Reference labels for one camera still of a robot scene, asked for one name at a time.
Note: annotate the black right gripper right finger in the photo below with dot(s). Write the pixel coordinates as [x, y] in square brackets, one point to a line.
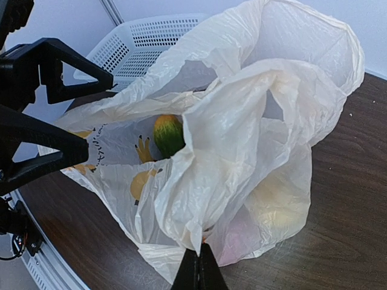
[209, 274]

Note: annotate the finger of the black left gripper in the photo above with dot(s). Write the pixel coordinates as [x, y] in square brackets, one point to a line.
[51, 63]
[18, 128]

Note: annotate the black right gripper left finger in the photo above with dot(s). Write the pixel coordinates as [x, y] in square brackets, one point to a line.
[187, 277]

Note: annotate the banana print plastic bag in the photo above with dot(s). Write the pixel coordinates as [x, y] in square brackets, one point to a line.
[255, 87]

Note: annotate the pink peach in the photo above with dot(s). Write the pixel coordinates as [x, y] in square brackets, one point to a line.
[243, 237]

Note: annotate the white perforated plastic basket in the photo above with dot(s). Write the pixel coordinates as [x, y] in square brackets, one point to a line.
[131, 48]

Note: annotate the green yellow mango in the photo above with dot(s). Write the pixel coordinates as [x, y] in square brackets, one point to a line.
[168, 135]

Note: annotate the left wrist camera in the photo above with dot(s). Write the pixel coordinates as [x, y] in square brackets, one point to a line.
[14, 15]

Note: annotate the left aluminium corner post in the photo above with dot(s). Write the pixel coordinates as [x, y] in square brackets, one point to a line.
[112, 11]

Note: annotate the aluminium front rail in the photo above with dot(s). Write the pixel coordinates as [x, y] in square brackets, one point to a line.
[47, 267]

